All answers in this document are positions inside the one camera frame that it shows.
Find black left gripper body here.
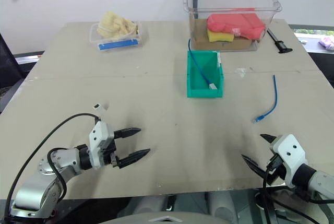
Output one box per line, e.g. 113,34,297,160
104,129,124,169

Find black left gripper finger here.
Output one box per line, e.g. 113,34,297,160
114,127,142,139
116,148,151,170

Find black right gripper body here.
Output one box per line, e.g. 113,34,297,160
265,152,287,186

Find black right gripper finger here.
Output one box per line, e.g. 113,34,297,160
241,154,269,182
259,133,278,146

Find grey rounded robot leg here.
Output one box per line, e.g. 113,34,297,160
207,190,241,220
116,195,169,216

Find grey robot torso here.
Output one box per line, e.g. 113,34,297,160
100,209,218,224

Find green plastic bin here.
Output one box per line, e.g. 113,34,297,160
186,49,224,99

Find blue container latch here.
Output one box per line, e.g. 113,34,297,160
97,39,138,51

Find small clear plastic container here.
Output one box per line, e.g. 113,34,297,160
89,20,144,52

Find black clamp tool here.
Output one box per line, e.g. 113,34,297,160
266,28,293,54

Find cream yellow cloth bundle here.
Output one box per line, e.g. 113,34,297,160
97,10,139,40

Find pink crumpled object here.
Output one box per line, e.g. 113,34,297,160
318,35,334,51

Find yellow sponge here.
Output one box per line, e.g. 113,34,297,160
207,28,235,43

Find red packaged sponge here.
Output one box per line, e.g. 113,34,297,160
206,13,267,40

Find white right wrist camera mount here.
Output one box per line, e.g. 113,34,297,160
269,133,309,188

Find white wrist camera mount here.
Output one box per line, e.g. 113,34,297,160
88,121,116,170
269,133,309,188

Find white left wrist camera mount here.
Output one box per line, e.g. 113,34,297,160
88,121,116,170

